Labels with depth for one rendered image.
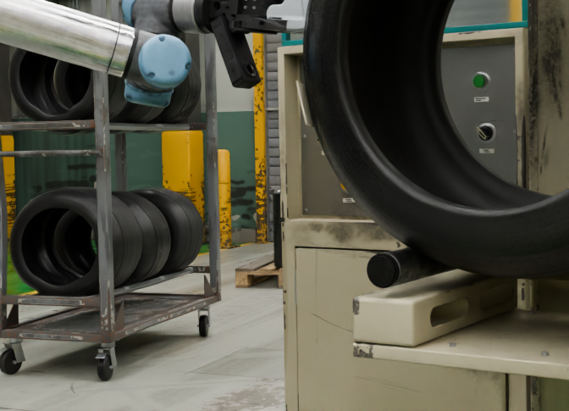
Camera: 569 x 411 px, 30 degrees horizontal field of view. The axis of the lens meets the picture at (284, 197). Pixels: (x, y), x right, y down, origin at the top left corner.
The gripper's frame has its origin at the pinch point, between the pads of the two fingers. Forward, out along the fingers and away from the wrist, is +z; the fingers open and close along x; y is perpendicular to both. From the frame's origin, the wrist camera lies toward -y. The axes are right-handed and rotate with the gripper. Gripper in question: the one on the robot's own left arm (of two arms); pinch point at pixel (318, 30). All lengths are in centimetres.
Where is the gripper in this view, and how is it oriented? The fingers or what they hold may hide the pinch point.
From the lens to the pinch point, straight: 154.7
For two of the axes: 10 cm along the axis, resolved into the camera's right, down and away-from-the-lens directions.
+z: 8.3, 1.4, -5.4
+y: 0.9, -9.9, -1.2
